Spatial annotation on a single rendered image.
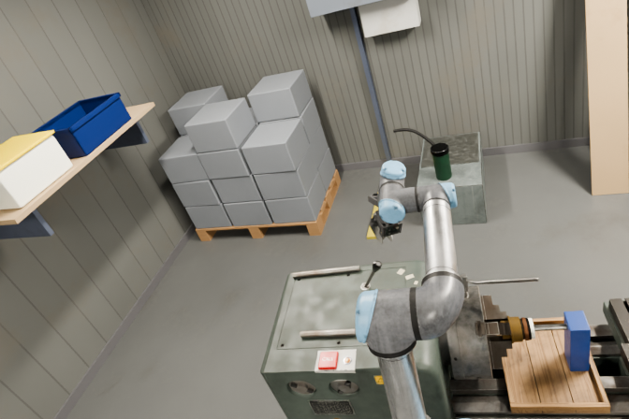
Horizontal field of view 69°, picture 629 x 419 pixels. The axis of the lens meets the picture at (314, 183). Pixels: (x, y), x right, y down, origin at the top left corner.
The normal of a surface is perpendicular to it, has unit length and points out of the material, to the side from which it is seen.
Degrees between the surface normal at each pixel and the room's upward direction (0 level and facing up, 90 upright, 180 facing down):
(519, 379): 0
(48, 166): 90
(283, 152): 90
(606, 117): 74
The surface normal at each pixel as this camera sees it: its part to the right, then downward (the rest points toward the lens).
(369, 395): -0.16, 0.57
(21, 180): 0.91, -0.07
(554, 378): -0.29, -0.81
